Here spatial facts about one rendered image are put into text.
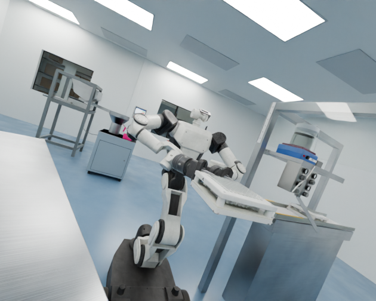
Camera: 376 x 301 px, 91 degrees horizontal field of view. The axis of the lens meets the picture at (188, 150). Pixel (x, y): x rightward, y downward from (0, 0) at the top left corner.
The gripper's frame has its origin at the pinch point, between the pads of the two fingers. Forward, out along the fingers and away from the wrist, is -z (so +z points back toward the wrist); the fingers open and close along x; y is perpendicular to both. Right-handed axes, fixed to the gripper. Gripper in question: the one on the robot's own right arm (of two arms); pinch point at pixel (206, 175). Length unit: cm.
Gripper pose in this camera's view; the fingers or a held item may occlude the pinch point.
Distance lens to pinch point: 83.3
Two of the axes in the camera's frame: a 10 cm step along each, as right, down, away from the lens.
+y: -5.8, -1.6, -8.0
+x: -3.5, 9.4, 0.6
